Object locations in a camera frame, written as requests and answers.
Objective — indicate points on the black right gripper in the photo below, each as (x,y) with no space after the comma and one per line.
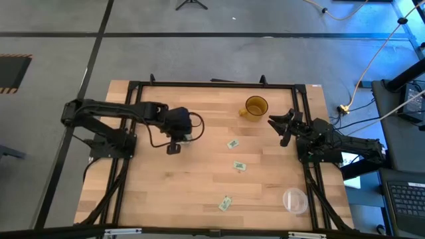
(295,124)

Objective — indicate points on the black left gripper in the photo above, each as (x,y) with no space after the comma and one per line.
(177,123)

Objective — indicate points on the green white sweetener packet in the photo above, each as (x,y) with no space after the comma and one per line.
(233,143)
(239,165)
(225,203)

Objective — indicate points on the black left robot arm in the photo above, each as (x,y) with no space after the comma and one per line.
(109,109)

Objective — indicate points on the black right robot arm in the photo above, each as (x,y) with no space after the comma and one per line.
(358,146)

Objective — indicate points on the yellow translucent mug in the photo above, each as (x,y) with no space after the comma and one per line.
(255,110)

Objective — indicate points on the yellow plug connector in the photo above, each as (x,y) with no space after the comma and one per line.
(343,109)

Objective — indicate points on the white paper box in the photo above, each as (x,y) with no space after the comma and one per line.
(353,183)

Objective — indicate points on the black side desk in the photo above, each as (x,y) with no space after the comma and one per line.
(395,146)

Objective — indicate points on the black tripod base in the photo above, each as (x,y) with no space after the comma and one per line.
(190,2)

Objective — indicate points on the black diagonal stand pole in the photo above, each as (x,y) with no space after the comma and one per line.
(405,77)

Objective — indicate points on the black power adapter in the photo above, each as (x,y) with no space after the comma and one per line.
(413,103)

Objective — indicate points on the black laptop keyboard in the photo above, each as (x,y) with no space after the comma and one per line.
(408,200)

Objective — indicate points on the grey metal stand foot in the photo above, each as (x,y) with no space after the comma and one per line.
(13,153)

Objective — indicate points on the black hazard-striped floor mat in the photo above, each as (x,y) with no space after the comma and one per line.
(13,73)

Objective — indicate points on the silver metal bracket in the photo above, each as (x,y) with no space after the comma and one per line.
(307,235)
(123,231)

